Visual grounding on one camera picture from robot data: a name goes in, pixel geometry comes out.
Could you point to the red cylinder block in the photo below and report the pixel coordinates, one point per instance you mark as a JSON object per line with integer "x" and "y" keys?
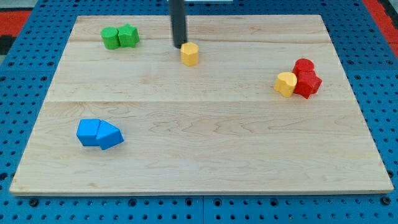
{"x": 303, "y": 65}

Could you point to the green star block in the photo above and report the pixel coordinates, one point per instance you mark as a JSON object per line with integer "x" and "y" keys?
{"x": 128, "y": 36}

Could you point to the blue cube block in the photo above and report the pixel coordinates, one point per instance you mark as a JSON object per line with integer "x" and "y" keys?
{"x": 87, "y": 131}

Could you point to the yellow heart block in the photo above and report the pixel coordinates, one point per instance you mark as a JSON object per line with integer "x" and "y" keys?
{"x": 285, "y": 83}

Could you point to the blue triangle block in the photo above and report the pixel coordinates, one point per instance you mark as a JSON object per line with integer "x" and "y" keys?
{"x": 108, "y": 135}

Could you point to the yellow hexagon block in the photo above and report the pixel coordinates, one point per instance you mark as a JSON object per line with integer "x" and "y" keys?
{"x": 189, "y": 53}

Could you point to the light wooden board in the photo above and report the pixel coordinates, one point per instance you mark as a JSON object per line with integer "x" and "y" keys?
{"x": 216, "y": 128}

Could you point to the red star block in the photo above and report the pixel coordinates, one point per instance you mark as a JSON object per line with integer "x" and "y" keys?
{"x": 308, "y": 83}

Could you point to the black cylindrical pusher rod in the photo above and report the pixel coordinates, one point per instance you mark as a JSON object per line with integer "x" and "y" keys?
{"x": 178, "y": 22}

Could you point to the green cylinder block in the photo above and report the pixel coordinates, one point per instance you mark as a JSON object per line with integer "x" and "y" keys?
{"x": 110, "y": 38}

